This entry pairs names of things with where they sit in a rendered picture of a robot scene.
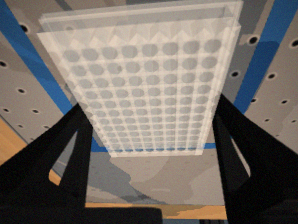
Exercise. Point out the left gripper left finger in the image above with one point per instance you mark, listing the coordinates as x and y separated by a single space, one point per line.
24 178

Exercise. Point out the blue tape outline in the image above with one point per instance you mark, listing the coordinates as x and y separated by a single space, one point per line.
278 21

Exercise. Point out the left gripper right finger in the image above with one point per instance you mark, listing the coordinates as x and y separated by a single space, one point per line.
272 188

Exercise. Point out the white well plate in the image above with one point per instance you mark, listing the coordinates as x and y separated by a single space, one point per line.
149 75

